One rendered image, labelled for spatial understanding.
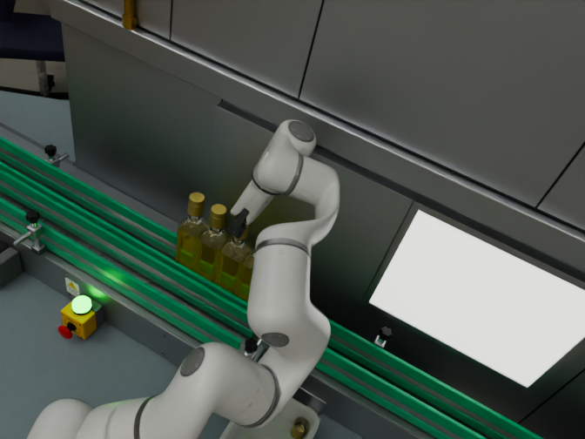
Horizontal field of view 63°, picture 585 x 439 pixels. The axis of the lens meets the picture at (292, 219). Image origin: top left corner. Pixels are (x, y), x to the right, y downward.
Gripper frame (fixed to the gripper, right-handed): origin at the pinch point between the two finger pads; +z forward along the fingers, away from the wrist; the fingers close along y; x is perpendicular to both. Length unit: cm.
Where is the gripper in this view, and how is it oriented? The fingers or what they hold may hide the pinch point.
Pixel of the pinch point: (241, 223)
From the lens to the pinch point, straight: 104.6
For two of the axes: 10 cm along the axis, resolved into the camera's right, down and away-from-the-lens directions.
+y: -4.3, 5.4, -7.2
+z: -4.4, 5.7, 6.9
